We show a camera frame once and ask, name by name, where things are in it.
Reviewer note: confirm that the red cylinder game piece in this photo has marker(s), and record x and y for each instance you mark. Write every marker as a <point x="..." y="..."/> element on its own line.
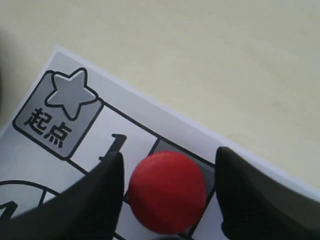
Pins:
<point x="167" y="192"/>

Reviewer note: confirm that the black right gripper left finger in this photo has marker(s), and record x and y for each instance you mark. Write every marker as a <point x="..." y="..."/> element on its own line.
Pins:
<point x="89" y="210"/>

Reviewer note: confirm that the paper number game board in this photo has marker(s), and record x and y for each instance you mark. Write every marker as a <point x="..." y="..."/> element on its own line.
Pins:
<point x="74" y="115"/>

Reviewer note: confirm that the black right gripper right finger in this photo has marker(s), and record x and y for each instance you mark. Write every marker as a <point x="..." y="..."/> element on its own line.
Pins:
<point x="256" y="207"/>

